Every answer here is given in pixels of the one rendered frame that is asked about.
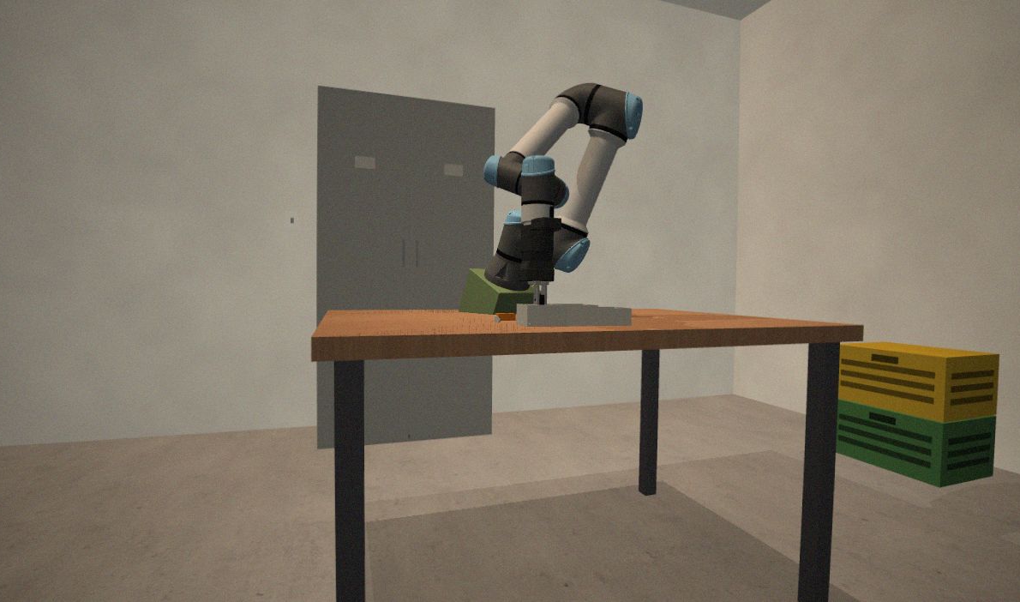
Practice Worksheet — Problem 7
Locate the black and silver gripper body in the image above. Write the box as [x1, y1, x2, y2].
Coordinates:
[519, 204, 561, 281]

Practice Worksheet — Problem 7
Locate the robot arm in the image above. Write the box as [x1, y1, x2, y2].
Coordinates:
[483, 83, 643, 291]

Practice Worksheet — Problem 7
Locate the beige three-compartment bin rack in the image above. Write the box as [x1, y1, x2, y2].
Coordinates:
[516, 304, 632, 327]

